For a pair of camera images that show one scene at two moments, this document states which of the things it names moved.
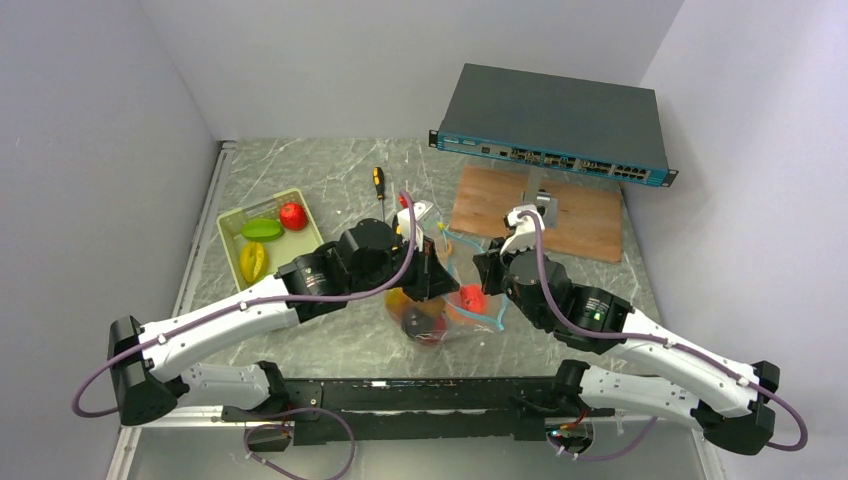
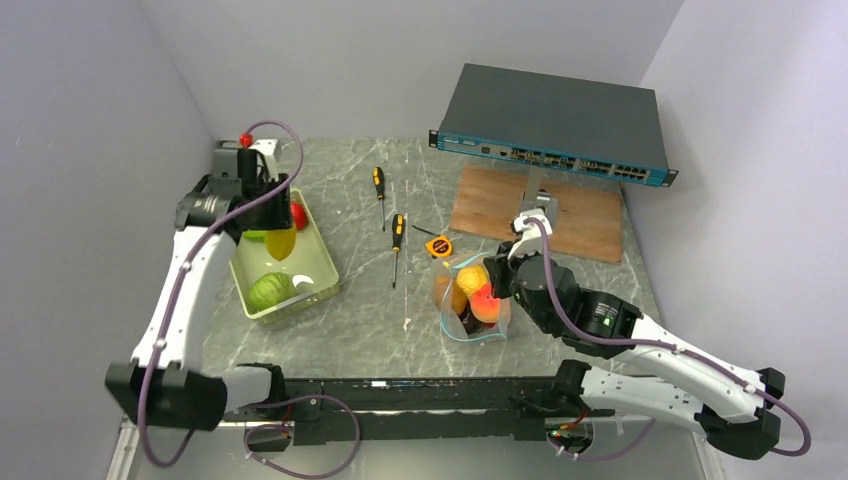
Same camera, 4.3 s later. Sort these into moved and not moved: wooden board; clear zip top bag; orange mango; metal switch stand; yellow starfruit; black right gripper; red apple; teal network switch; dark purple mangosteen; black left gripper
Moved: dark purple mangosteen; clear zip top bag; orange mango; yellow starfruit; black left gripper
Not moved: metal switch stand; teal network switch; red apple; wooden board; black right gripper
